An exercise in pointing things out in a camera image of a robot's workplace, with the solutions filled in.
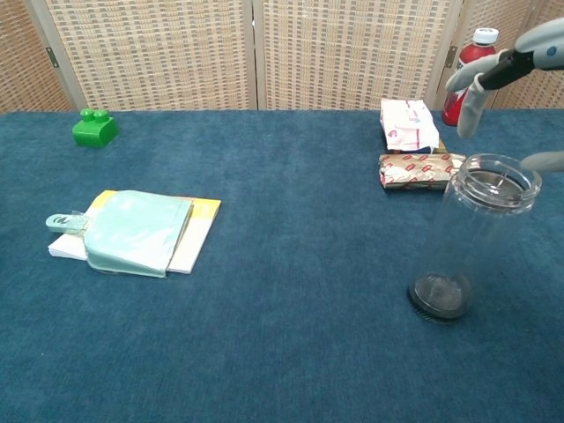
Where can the red juice bottle white cap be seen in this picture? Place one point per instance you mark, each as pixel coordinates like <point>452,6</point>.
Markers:
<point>450,110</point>

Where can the mint green spout pouch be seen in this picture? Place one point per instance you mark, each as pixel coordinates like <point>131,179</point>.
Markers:
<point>132,233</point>

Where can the woven folding screen panel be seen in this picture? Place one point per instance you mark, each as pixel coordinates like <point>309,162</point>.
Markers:
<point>22,61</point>
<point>535,90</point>
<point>150,53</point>
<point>352,53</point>
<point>506,22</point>

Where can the gold red snack packet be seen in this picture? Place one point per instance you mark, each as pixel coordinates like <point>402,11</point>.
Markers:
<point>414,174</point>

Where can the blue carpet table cover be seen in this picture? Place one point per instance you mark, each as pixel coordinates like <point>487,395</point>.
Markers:
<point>282,317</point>

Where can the green toy building block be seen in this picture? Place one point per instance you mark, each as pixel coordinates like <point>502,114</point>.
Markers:
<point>93,132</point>

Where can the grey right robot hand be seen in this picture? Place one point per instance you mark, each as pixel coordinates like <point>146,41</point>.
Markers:
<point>542,48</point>

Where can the clear plastic jar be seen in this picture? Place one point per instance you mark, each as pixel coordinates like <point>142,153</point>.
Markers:
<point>440,304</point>

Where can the white red tissue pack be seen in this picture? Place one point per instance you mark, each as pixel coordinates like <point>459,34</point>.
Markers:
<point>407,125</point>

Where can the yellow and white book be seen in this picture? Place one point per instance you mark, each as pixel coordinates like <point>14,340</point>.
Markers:
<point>199,240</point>

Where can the metal screen hinge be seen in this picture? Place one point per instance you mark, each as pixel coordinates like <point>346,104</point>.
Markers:
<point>52,57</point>
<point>450,56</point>

